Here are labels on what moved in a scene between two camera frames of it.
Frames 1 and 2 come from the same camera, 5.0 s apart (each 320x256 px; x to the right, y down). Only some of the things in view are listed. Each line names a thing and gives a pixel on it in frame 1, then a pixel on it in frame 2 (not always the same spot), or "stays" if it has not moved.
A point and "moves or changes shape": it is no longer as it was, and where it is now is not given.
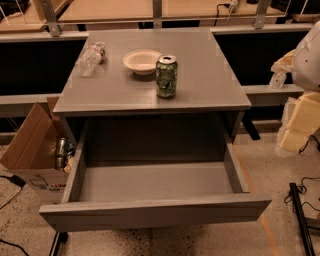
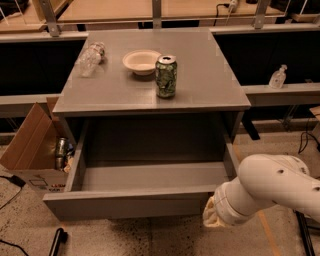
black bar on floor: (302, 219) stays
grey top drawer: (153, 173) moves or changes shape
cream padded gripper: (307, 63) to (222, 206)
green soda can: (166, 75) stays
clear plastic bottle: (91, 58) stays
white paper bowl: (141, 61) stays
